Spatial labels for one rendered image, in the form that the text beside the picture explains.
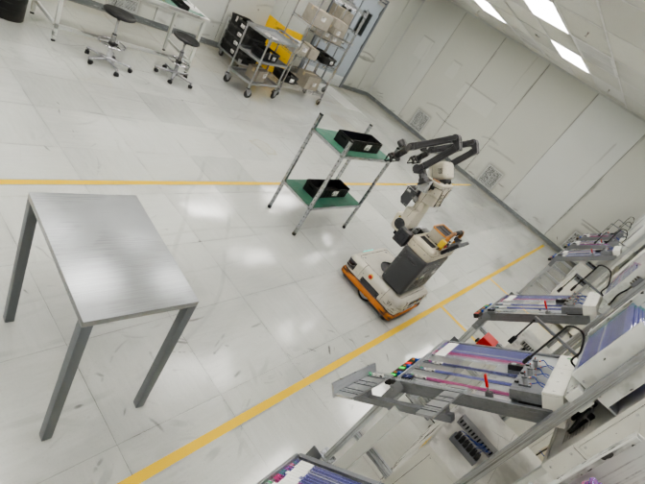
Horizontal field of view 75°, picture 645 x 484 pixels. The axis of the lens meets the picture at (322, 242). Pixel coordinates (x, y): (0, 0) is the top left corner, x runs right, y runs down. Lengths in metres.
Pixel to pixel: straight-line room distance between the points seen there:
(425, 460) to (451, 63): 10.37
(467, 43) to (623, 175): 4.59
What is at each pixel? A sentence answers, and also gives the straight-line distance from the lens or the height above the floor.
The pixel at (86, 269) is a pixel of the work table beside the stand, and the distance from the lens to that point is 1.83.
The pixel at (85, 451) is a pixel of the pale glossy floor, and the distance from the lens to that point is 2.33.
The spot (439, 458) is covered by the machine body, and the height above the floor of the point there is 0.61.
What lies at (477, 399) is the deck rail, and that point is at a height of 0.99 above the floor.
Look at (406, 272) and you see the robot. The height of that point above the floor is 0.51.
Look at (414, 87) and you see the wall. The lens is 12.09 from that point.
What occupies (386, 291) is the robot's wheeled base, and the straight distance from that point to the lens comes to 3.81.
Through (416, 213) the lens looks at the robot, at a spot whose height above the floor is 0.89.
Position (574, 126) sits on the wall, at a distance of 10.83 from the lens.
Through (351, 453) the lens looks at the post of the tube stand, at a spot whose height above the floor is 0.46.
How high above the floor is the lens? 2.08
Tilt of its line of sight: 28 degrees down
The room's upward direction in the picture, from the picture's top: 34 degrees clockwise
